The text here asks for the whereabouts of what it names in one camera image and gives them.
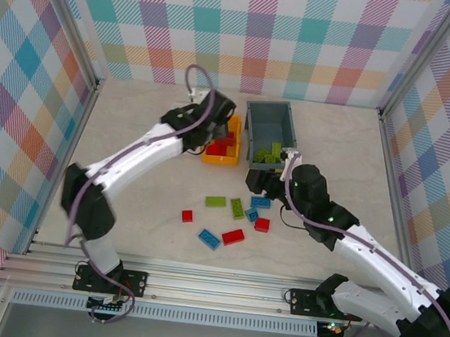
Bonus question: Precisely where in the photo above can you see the aluminium side rail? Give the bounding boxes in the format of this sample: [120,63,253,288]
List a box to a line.
[24,72,105,263]
[358,109,450,295]

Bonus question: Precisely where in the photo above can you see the small control board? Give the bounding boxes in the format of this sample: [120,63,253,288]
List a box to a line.
[86,295,130,316]
[317,319,346,337]

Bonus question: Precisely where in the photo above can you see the dark red lego brick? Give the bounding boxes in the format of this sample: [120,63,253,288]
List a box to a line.
[218,128,242,146]

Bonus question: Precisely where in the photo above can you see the white slotted cable duct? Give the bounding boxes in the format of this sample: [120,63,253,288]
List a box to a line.
[10,288,320,337]

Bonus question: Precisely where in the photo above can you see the yellow plastic bin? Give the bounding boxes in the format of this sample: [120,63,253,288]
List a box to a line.
[201,110,245,169]

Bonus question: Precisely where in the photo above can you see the aluminium frame post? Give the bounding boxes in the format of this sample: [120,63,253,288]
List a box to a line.
[20,0,117,95]
[376,0,450,130]

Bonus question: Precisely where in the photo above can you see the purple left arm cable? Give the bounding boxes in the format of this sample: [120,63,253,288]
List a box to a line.
[55,51,222,335]

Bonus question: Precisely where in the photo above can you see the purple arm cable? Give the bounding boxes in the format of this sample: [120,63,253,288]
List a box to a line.
[55,51,222,335]
[263,151,450,337]

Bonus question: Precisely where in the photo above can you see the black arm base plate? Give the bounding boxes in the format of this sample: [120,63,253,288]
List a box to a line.
[285,286,366,322]
[72,263,151,300]

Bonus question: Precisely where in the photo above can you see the small blue lego brick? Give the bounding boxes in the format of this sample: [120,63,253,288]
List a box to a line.
[243,206,260,224]

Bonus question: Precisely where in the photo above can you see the grey plastic bin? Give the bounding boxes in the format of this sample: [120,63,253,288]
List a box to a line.
[237,96,302,175]

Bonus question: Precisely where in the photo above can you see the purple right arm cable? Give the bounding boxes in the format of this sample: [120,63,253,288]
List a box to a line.
[263,151,450,337]

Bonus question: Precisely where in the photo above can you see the aluminium mounting rail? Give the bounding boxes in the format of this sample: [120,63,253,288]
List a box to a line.
[0,240,443,337]

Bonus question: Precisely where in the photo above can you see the long red lego brick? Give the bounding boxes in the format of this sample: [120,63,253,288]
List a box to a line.
[220,226,247,248]

